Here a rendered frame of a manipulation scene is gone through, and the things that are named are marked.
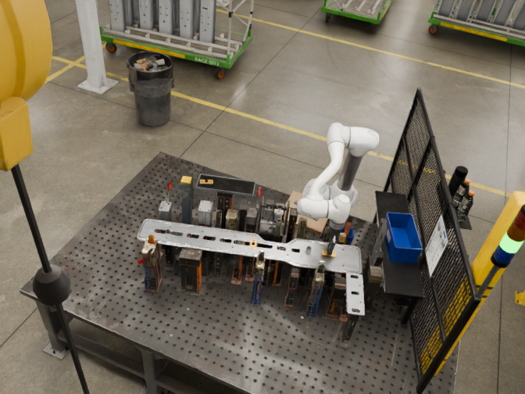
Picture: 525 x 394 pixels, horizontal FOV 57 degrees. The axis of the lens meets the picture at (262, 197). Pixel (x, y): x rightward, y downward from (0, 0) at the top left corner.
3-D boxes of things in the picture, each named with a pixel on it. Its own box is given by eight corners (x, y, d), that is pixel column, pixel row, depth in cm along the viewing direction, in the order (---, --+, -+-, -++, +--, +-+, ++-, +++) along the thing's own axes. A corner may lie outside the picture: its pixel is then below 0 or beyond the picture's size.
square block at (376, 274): (357, 312, 304) (370, 275, 280) (356, 302, 310) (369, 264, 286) (369, 313, 304) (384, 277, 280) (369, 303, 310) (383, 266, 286)
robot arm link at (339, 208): (346, 212, 281) (323, 210, 280) (351, 191, 271) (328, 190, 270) (348, 225, 273) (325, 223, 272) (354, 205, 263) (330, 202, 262)
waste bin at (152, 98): (122, 123, 557) (115, 64, 509) (148, 102, 595) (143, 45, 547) (160, 135, 545) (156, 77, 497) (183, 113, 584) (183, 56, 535)
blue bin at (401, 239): (389, 262, 293) (395, 247, 285) (381, 226, 316) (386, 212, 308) (416, 263, 294) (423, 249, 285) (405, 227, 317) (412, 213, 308)
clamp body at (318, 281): (302, 317, 298) (311, 281, 275) (303, 302, 307) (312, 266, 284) (317, 319, 298) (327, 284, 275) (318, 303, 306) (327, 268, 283)
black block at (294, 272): (282, 309, 301) (287, 279, 282) (283, 295, 309) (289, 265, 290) (294, 310, 301) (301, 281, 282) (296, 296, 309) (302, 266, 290)
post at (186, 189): (180, 232, 342) (179, 184, 313) (183, 224, 348) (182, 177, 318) (191, 233, 342) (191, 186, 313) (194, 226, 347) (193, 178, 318)
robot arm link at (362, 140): (324, 193, 366) (353, 195, 367) (326, 211, 357) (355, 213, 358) (348, 119, 305) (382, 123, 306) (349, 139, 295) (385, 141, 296)
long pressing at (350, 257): (133, 243, 292) (133, 241, 291) (144, 217, 309) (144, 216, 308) (362, 276, 289) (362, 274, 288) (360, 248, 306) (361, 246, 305)
